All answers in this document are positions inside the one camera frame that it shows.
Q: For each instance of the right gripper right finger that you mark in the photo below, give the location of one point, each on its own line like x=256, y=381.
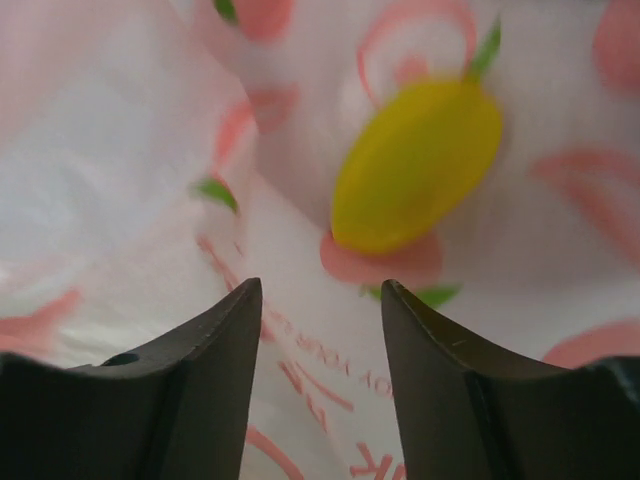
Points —
x=470, y=409

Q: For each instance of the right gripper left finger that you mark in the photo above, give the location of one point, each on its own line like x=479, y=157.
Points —
x=173, y=408

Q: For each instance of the pink plastic bag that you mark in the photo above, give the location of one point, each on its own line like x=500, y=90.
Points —
x=157, y=154

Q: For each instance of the yellow fake banana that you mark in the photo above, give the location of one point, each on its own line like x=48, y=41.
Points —
x=414, y=162

